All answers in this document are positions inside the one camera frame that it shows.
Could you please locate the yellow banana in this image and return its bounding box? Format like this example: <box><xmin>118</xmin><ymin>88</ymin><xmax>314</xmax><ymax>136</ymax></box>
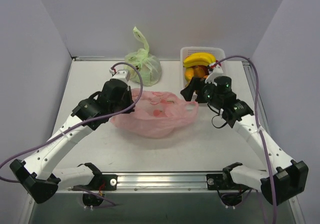
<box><xmin>183</xmin><ymin>52</ymin><xmax>216</xmax><ymax>68</ymax></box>

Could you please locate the pink plastic bag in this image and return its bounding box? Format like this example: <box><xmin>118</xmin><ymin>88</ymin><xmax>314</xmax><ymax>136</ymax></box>
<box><xmin>110</xmin><ymin>91</ymin><xmax>199</xmax><ymax>138</ymax></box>

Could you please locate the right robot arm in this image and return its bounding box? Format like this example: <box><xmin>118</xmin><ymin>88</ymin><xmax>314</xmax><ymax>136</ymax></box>
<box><xmin>200</xmin><ymin>76</ymin><xmax>309</xmax><ymax>205</ymax></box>

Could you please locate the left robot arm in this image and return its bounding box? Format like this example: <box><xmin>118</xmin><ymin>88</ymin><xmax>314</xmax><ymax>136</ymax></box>
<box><xmin>10</xmin><ymin>74</ymin><xmax>199</xmax><ymax>203</ymax></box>

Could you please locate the orange fruit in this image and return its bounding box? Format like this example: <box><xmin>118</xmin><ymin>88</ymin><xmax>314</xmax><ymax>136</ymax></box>
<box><xmin>193</xmin><ymin>66</ymin><xmax>208</xmax><ymax>78</ymax></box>

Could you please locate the green plastic bag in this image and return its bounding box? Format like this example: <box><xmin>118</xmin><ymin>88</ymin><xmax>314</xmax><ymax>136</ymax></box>
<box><xmin>124</xmin><ymin>27</ymin><xmax>162</xmax><ymax>86</ymax></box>

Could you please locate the yellow green mango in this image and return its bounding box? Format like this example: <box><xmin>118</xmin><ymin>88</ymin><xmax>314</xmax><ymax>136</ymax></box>
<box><xmin>184</xmin><ymin>68</ymin><xmax>195</xmax><ymax>82</ymax></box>

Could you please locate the white plastic basket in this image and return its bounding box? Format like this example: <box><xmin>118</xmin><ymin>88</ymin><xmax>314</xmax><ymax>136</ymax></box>
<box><xmin>180</xmin><ymin>47</ymin><xmax>226</xmax><ymax>105</ymax></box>

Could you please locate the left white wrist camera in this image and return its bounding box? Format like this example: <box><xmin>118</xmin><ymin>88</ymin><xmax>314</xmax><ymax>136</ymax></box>
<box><xmin>109</xmin><ymin>68</ymin><xmax>131</xmax><ymax>84</ymax></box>

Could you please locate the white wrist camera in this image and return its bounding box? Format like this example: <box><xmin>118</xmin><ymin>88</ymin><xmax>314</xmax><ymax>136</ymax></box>
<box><xmin>205</xmin><ymin>63</ymin><xmax>224</xmax><ymax>84</ymax></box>
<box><xmin>109</xmin><ymin>68</ymin><xmax>131</xmax><ymax>84</ymax></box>

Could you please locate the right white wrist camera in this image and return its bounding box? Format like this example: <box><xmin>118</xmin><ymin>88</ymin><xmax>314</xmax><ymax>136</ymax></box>
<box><xmin>205</xmin><ymin>63</ymin><xmax>224</xmax><ymax>84</ymax></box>

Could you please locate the aluminium right side rail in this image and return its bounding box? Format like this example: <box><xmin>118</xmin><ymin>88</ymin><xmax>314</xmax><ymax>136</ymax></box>
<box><xmin>242</xmin><ymin>60</ymin><xmax>270</xmax><ymax>144</ymax></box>

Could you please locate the aluminium rail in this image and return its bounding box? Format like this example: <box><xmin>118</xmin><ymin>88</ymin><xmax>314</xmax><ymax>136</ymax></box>
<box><xmin>27</xmin><ymin>171</ymin><xmax>298</xmax><ymax>194</ymax></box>
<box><xmin>242</xmin><ymin>60</ymin><xmax>270</xmax><ymax>144</ymax></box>

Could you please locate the aluminium front rail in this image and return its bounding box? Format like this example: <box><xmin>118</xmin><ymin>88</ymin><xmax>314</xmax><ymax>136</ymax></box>
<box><xmin>27</xmin><ymin>171</ymin><xmax>298</xmax><ymax>194</ymax></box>

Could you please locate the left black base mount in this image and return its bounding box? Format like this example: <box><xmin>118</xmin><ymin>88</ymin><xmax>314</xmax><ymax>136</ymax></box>
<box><xmin>72</xmin><ymin>174</ymin><xmax>118</xmax><ymax>209</ymax></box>

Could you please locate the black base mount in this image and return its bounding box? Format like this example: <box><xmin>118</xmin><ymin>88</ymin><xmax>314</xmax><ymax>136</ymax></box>
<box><xmin>206</xmin><ymin>173</ymin><xmax>252</xmax><ymax>209</ymax></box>
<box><xmin>72</xmin><ymin>174</ymin><xmax>118</xmax><ymax>209</ymax></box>

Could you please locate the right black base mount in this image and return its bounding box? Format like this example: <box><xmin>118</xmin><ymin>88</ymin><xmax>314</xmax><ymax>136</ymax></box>
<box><xmin>206</xmin><ymin>173</ymin><xmax>252</xmax><ymax>209</ymax></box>

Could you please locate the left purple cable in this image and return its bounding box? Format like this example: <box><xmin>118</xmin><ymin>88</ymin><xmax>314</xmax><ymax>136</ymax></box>
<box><xmin>0</xmin><ymin>62</ymin><xmax>145</xmax><ymax>208</ymax></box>

